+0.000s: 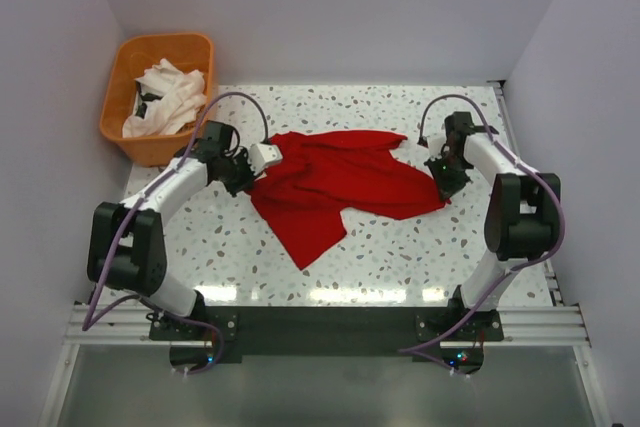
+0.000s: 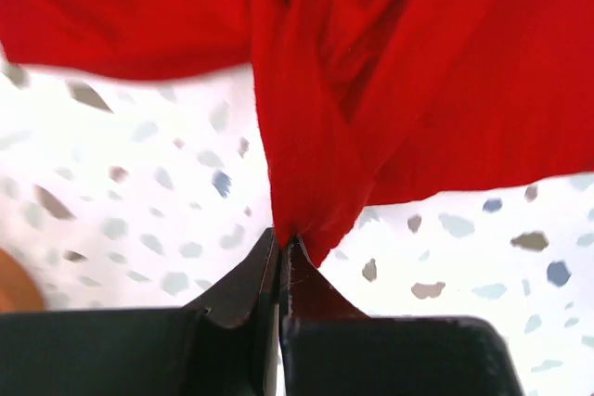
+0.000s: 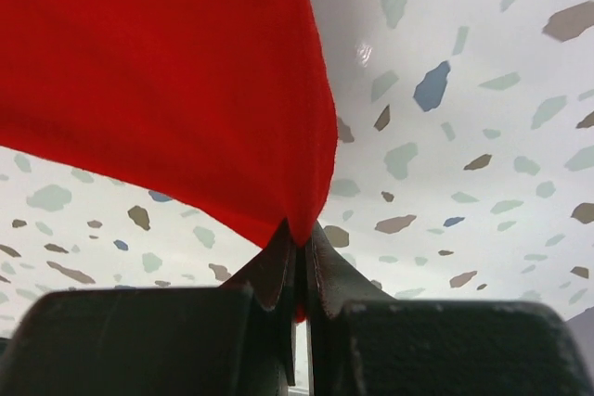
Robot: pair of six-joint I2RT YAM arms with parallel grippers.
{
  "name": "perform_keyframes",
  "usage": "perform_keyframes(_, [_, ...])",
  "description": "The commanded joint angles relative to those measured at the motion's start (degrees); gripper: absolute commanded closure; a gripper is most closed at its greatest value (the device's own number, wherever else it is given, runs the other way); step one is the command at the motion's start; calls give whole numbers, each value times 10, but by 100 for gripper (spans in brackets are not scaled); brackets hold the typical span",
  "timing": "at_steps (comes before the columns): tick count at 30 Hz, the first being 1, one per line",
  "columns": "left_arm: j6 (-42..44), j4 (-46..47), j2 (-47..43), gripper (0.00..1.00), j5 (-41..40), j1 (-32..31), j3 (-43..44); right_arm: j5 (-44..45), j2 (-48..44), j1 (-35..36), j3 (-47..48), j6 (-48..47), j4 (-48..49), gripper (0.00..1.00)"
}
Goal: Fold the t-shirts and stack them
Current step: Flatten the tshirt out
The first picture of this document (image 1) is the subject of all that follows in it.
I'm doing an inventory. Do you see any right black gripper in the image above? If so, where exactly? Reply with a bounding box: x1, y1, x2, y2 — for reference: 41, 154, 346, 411
424, 151, 471, 202

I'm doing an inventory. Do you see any red t shirt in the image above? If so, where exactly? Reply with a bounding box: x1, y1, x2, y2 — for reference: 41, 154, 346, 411
249, 130, 445, 270

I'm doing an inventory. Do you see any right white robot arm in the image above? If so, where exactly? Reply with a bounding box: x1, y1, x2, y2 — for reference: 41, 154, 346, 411
420, 112, 564, 340

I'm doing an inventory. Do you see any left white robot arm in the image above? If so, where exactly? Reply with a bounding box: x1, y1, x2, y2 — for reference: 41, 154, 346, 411
85, 121, 256, 339

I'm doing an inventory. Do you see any white t shirt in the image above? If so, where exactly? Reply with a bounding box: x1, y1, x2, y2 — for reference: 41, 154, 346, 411
122, 58, 207, 138

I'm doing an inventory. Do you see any orange plastic laundry basket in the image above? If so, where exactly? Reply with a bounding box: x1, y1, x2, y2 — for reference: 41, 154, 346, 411
100, 33, 218, 167

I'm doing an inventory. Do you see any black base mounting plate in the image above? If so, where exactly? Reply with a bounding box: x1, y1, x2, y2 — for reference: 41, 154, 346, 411
148, 304, 506, 366

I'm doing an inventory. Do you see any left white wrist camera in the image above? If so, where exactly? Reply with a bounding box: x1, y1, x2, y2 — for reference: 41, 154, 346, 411
248, 143, 283, 176

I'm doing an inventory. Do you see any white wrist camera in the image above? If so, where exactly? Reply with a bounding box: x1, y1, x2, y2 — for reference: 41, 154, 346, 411
418, 134, 446, 158
248, 143, 283, 176

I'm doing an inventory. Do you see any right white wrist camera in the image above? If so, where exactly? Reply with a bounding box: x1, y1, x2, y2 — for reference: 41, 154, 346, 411
418, 134, 446, 158

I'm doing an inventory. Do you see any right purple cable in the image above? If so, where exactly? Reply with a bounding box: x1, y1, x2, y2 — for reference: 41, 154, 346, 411
398, 93, 566, 373

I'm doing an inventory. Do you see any purple cable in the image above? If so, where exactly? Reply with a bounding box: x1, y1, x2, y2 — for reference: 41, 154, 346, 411
82, 90, 274, 377
398, 93, 566, 373

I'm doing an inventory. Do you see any aluminium frame rail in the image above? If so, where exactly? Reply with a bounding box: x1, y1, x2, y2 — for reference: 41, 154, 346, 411
63, 292, 612, 426

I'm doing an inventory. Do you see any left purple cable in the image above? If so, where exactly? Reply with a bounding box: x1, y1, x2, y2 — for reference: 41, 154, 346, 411
82, 90, 274, 377

